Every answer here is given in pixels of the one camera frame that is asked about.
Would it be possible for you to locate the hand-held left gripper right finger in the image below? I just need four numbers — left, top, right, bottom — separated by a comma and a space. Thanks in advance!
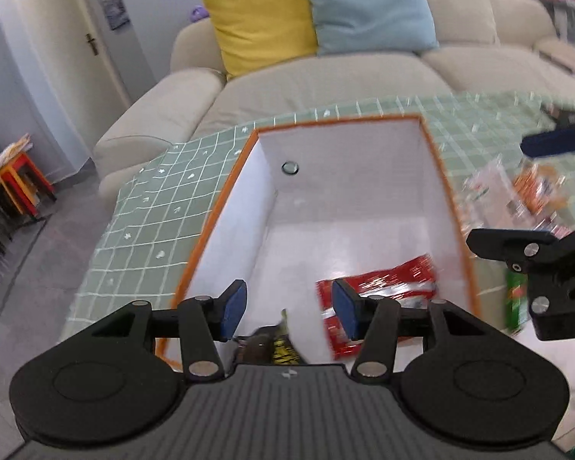
332, 278, 492, 378

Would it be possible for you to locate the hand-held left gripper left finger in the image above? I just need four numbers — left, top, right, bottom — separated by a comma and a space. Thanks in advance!
91, 279, 248, 378

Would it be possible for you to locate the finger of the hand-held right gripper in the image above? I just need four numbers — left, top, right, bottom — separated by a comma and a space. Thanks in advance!
520, 110, 575, 159
466, 220, 575, 275

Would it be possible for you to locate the clear orange snack bag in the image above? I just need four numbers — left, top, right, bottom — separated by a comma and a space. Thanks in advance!
460, 156, 575, 240

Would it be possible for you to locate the red snack packet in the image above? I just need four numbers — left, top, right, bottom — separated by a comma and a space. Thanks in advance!
315, 255, 437, 360

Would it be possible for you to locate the dark snack packet yellow print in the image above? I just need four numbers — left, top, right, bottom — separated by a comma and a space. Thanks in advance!
232, 309, 307, 367

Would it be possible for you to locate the orange-rimmed white storage box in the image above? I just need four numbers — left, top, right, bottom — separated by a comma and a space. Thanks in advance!
156, 113, 482, 370

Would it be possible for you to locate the green snack packet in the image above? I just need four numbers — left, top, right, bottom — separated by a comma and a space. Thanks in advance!
503, 268, 531, 336

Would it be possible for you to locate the green grid tablecloth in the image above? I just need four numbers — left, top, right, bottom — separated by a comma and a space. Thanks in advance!
60, 90, 575, 346

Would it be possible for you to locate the light blue pillow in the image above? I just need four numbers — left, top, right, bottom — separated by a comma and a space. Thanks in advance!
298, 0, 439, 57

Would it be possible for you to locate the beige sofa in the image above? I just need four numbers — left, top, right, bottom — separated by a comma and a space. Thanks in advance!
93, 0, 575, 202

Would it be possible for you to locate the stack of red orange stools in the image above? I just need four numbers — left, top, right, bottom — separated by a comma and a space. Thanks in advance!
0, 151, 57, 219

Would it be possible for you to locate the bundle on stools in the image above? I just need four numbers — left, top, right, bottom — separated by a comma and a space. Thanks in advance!
0, 133, 32, 171

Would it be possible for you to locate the yellow pillow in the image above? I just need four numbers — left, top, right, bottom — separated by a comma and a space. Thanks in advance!
200, 0, 319, 80

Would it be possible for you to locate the white door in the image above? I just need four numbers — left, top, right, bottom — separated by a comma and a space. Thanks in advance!
7, 0, 132, 111

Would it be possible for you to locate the small wall poster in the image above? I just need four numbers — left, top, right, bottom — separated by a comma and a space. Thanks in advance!
97, 0, 129, 30

